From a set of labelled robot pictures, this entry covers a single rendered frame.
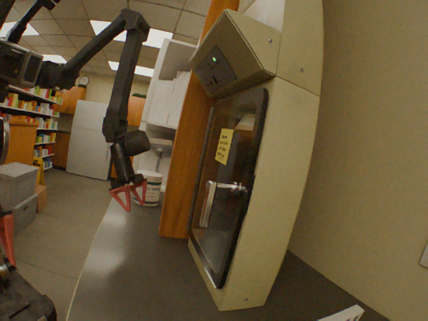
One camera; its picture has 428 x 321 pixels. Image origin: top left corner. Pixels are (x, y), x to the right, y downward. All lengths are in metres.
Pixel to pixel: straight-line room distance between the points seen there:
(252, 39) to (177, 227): 0.61
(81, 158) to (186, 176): 4.86
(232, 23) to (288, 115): 0.19
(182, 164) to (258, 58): 0.44
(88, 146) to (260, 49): 5.16
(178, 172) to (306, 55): 0.50
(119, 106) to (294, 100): 0.49
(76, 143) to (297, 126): 5.29
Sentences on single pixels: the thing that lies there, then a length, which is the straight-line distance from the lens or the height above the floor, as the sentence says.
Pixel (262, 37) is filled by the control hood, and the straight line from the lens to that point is 0.40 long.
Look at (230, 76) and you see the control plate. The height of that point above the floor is 1.42.
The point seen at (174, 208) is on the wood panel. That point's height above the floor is 1.05.
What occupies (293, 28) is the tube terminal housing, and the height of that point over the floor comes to 1.53.
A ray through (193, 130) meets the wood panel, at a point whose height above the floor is 1.31.
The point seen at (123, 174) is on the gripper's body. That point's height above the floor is 1.14.
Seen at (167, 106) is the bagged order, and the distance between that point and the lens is 1.71.
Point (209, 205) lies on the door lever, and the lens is 0.39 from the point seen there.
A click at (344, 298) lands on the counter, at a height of 0.94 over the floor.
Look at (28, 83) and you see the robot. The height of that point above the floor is 1.39.
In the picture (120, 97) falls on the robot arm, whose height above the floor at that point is 1.36.
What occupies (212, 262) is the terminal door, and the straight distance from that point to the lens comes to 0.47.
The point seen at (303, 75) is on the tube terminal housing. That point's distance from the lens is 0.43.
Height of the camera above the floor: 1.26
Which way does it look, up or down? 3 degrees down
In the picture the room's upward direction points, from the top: 12 degrees clockwise
